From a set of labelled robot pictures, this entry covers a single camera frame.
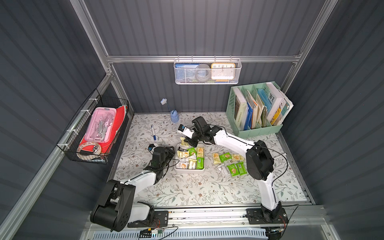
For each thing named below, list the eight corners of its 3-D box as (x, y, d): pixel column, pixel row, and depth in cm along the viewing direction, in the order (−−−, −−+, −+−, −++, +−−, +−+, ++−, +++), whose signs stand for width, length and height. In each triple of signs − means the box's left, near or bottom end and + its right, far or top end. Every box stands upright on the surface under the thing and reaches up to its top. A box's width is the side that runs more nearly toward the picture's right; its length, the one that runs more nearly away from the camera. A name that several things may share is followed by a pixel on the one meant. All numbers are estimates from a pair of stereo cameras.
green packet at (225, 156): (221, 162, 96) (221, 161, 94) (218, 157, 98) (218, 155, 96) (231, 158, 98) (232, 156, 96) (228, 152, 100) (228, 151, 98)
